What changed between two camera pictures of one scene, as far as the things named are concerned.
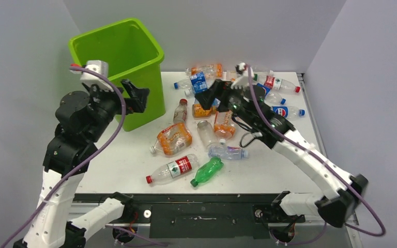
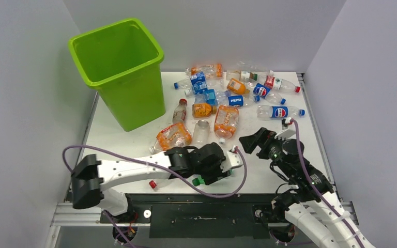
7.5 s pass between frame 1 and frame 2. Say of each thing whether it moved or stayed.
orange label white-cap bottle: stayed
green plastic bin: stayed
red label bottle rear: stayed
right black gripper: moved
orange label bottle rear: stayed
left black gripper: moved
